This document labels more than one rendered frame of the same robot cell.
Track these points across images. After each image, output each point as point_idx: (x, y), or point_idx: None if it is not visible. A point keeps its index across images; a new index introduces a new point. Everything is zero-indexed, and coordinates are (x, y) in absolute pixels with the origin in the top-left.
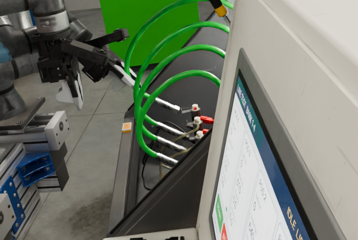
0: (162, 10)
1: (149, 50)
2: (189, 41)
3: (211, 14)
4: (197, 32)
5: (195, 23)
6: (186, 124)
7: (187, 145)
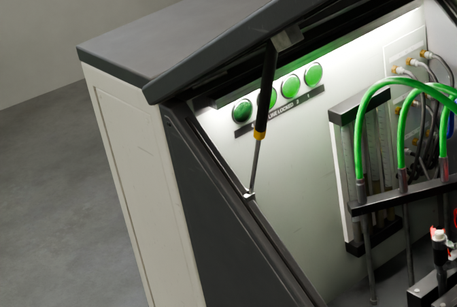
0: (456, 104)
1: None
2: (300, 275)
3: (258, 218)
4: (285, 254)
5: (451, 86)
6: (455, 262)
7: (455, 298)
